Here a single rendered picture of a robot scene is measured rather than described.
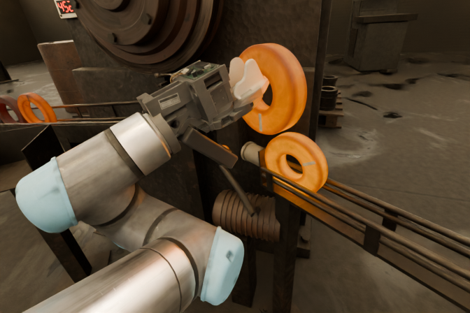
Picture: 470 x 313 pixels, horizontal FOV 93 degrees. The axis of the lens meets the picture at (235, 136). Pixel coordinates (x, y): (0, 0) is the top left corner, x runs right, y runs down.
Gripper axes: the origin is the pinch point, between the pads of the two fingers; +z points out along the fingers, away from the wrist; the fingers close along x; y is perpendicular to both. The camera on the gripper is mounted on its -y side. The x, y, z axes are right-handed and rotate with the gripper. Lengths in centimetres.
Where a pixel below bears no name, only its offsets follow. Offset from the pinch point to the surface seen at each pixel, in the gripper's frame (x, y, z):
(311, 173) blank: -5.6, -22.3, 2.2
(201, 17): 28.6, 9.1, 7.9
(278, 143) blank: 3.1, -17.9, 2.4
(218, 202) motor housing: 18.3, -37.5, -13.3
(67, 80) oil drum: 330, -32, -40
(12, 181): 63, -16, -59
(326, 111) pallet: 88, -117, 138
